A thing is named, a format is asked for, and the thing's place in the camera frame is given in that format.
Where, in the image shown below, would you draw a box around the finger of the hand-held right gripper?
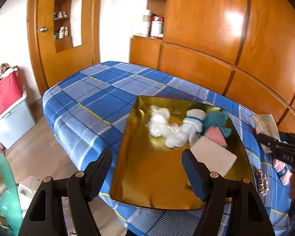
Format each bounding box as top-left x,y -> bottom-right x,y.
257,132 -> 282,150

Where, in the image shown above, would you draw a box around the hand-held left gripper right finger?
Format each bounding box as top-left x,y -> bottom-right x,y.
182,149 -> 276,236

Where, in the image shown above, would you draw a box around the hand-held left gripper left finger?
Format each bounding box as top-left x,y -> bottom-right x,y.
18,149 -> 113,236

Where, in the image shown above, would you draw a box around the white packet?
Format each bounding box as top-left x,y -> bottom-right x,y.
251,114 -> 280,142

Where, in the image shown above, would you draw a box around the pink microfiber dishcloth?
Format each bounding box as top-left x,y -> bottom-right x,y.
272,158 -> 292,186

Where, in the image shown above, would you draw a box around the white cloth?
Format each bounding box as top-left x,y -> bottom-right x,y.
190,137 -> 238,178

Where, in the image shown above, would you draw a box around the gold tin tray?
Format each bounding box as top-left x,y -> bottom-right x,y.
110,95 -> 255,210

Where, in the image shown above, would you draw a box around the brown patterned item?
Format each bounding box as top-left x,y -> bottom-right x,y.
254,168 -> 269,197

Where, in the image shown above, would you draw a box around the pink cloth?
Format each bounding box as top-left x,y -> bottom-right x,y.
204,126 -> 228,148

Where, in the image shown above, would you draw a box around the white knitted socks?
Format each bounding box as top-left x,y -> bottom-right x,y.
165,109 -> 207,148

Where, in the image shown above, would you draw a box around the light blue fluffy cloth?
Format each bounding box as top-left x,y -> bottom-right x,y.
198,110 -> 233,138

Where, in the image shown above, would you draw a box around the white plastic-wrapped bundle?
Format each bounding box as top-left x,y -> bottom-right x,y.
147,105 -> 183,138

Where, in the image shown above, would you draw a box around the white cardboard piece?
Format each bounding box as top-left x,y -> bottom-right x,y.
17,176 -> 41,210

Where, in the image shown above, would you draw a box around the blue plaid bedsheet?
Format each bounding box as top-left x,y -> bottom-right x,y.
42,61 -> 295,236

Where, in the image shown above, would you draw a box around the green translucent sheet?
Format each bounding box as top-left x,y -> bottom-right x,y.
0,150 -> 23,230

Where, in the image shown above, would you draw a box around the grey plastic storage bin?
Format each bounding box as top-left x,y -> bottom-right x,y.
0,91 -> 36,150

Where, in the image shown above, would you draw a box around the red storage box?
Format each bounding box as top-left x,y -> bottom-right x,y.
0,67 -> 24,124

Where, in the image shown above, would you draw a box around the wooden door with shelf niche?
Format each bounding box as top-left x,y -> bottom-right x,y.
27,0 -> 104,95

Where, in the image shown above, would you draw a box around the pile of clothes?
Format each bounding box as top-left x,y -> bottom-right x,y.
0,63 -> 18,80

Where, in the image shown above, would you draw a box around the wooden wardrobe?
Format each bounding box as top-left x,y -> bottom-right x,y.
129,0 -> 295,148

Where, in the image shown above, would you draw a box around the wooden shelf with bottles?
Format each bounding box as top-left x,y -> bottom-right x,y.
53,0 -> 70,40

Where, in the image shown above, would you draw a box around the tall white bottle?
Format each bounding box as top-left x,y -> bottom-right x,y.
143,9 -> 152,37

